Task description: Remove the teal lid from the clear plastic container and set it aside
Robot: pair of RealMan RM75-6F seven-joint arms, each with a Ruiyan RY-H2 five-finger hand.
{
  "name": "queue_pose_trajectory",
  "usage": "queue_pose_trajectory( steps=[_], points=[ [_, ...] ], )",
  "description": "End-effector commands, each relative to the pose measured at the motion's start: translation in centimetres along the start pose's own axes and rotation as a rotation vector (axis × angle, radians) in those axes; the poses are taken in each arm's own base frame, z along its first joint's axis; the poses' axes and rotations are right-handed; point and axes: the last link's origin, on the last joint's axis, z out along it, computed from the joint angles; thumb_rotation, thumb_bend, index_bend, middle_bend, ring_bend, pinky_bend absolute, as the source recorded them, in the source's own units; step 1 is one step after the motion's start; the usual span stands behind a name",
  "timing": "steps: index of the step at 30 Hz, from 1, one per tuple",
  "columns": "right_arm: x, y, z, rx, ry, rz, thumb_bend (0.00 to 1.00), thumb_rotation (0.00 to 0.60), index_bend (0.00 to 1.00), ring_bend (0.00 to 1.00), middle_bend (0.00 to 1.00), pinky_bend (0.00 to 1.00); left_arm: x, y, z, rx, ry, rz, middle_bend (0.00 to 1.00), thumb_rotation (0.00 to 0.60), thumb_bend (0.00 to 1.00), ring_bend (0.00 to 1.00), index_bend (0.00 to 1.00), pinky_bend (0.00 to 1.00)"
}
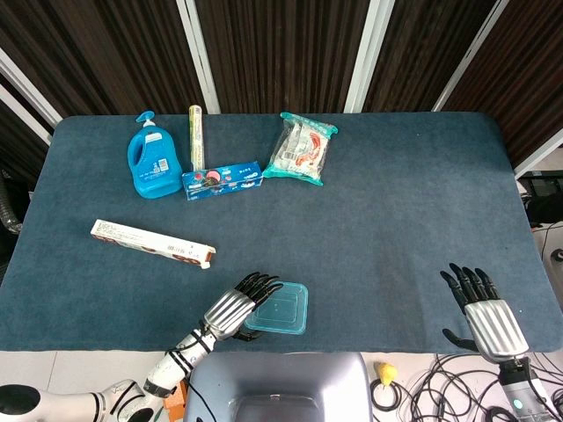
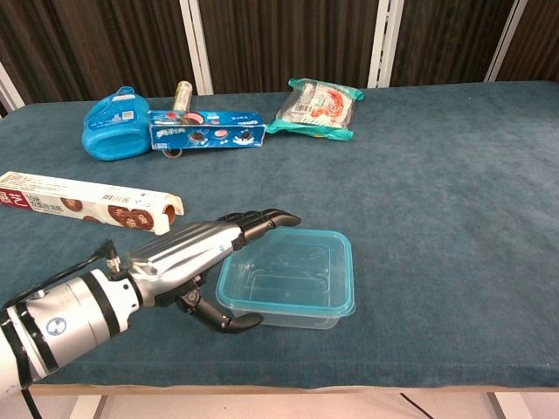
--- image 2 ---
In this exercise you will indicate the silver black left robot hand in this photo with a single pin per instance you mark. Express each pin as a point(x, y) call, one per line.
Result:
point(174, 253)

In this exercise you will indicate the white metal frame post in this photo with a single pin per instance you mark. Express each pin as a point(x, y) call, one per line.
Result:
point(196, 43)
point(11, 94)
point(384, 43)
point(506, 39)

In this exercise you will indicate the blue container lid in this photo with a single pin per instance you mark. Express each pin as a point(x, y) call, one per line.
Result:
point(305, 253)

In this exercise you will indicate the yellowish cylindrical tube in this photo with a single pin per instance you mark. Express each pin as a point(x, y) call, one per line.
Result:
point(181, 96)

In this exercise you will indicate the blue Oreo cookie box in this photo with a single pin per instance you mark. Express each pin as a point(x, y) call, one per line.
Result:
point(205, 131)

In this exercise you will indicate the teal velvet tablecloth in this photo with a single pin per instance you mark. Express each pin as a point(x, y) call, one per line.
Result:
point(436, 196)

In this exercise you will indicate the blue plastic detergent bottle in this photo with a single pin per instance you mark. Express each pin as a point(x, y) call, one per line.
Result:
point(113, 131)

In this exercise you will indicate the green white snack packet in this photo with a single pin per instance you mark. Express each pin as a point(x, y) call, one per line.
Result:
point(314, 109)

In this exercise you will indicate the long white baking paper box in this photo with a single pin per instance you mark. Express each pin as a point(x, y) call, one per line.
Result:
point(87, 201)

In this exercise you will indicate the clear plastic container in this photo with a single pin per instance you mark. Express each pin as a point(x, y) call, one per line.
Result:
point(301, 323)

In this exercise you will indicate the grey metal table leg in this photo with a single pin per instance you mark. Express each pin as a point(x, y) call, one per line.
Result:
point(89, 406)
point(504, 406)

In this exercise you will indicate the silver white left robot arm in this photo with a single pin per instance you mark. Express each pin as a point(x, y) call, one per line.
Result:
point(74, 314)

